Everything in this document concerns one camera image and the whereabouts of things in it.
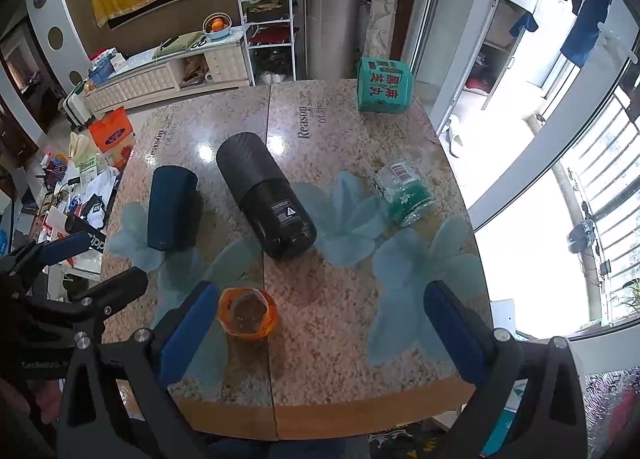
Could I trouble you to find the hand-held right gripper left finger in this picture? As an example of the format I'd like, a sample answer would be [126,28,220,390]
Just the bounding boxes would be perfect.
[57,280,221,459]

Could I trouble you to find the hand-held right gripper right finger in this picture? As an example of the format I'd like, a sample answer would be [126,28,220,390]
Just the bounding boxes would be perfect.
[422,280,587,459]

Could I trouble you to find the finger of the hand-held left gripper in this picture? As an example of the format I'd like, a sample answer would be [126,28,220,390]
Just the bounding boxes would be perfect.
[0,231,93,290]
[27,266,150,342]

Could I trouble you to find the dark blue cup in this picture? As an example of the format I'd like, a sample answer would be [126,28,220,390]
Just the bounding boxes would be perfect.
[146,165,203,252]

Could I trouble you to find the clear green-label bottle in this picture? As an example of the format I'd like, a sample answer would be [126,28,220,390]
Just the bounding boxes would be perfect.
[371,159,435,227]

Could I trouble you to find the black cylindrical cup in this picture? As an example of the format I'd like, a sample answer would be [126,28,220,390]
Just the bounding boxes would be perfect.
[216,131,318,261]

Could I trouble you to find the orange plastic cup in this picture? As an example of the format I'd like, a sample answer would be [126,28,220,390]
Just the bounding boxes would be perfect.
[217,287,278,338]

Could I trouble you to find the pile of boxes and papers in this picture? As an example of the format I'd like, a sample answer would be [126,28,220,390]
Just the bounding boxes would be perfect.
[20,139,123,285]

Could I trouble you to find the orange paper bag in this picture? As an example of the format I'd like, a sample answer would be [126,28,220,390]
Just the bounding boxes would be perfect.
[89,106,135,154]

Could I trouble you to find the white suitcase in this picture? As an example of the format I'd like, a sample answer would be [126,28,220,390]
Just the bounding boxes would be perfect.
[61,81,93,127]

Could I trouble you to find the dark shoes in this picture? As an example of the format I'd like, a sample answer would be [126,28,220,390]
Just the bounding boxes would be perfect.
[567,219,598,255]

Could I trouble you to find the blue tissue pack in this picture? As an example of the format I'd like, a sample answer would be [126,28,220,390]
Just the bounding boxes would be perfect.
[89,51,126,84]

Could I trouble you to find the white quilted cabinet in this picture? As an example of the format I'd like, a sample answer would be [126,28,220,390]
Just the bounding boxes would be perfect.
[85,34,251,114]

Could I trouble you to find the white slippers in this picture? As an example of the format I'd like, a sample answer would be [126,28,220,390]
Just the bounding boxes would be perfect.
[446,114,468,158]

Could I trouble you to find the green table mat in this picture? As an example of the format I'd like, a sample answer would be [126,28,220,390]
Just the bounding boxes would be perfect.
[152,31,211,60]

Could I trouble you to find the green tissue box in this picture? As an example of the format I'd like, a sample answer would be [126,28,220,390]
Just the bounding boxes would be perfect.
[356,57,415,114]

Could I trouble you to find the bowl of oranges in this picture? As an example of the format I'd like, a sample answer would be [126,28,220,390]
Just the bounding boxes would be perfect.
[202,13,233,41]

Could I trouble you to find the white metal shelf rack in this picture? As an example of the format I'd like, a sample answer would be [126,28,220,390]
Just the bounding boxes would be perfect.
[235,0,298,87]

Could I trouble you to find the small blue hanging cloth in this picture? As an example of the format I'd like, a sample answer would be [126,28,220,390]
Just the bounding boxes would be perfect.
[510,13,539,38]

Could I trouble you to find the blue hanging garment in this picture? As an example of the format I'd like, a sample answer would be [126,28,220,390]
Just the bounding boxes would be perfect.
[560,0,616,62]

